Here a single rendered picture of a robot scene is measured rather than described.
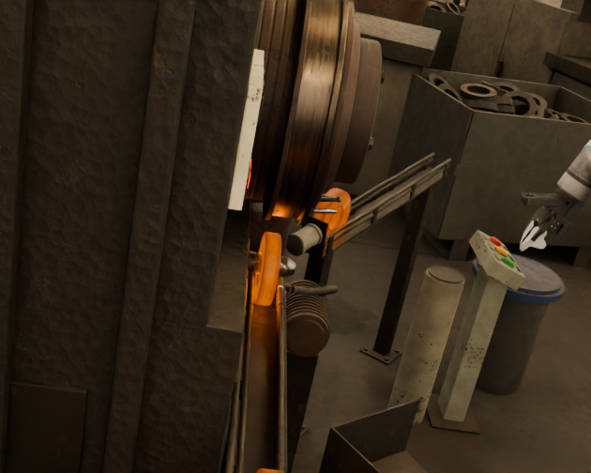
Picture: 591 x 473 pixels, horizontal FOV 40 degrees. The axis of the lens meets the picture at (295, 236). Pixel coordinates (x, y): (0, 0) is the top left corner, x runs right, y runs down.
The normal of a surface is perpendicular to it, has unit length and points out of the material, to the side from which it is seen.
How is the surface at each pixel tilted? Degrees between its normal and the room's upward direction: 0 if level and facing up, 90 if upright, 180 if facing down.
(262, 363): 4
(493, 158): 90
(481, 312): 90
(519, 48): 90
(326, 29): 41
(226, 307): 0
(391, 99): 90
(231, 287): 0
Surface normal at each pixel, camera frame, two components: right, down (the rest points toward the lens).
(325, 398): 0.19, -0.90
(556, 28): -0.91, -0.01
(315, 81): 0.10, 0.00
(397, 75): -0.21, 0.35
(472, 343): 0.03, 0.40
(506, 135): 0.28, 0.43
